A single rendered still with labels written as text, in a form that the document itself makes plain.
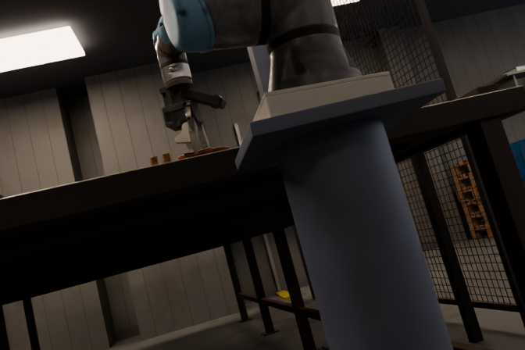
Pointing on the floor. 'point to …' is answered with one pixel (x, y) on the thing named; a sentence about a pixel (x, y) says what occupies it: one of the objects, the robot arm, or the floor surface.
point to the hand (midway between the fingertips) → (204, 153)
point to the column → (355, 218)
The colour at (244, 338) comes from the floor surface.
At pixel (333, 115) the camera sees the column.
